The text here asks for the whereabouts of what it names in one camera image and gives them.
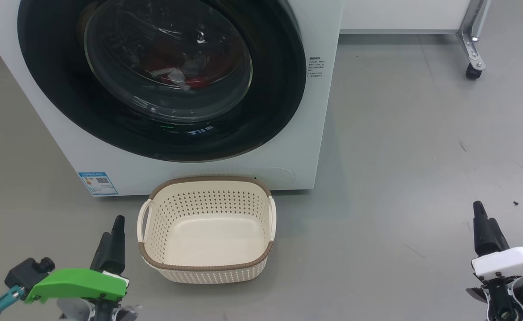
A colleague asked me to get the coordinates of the cream perforated laundry basket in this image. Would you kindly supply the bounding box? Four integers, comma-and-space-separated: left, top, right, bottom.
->
137, 175, 277, 284

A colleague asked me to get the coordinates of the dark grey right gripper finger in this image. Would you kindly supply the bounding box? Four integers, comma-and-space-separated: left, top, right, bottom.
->
486, 218, 510, 254
473, 201, 492, 257

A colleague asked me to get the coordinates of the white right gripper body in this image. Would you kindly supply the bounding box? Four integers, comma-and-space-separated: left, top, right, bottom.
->
470, 247, 523, 280

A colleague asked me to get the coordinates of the shiny metal caster leg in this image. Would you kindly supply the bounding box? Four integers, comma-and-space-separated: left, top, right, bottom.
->
456, 0, 492, 81

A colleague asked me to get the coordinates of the white partition panel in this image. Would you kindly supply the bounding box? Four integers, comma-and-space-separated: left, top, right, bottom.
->
340, 0, 473, 35

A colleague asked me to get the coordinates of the blue energy label sticker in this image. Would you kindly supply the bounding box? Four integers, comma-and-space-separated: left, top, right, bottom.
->
78, 172, 119, 197

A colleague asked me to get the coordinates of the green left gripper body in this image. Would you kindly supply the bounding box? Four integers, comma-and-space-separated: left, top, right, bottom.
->
24, 267, 137, 321

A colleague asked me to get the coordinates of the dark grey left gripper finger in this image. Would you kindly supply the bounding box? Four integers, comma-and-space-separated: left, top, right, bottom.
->
109, 215, 126, 276
90, 231, 112, 273

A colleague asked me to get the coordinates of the white front-load washing machine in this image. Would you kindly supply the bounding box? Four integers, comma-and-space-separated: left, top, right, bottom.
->
0, 0, 345, 197

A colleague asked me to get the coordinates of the teal left camera connector cable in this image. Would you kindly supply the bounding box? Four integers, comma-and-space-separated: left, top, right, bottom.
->
0, 285, 25, 320

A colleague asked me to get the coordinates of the red and white garment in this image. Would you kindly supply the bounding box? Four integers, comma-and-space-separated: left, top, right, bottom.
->
143, 42, 215, 92

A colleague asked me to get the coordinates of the black-rimmed glass washer door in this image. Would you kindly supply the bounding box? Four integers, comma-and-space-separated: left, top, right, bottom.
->
17, 0, 307, 162

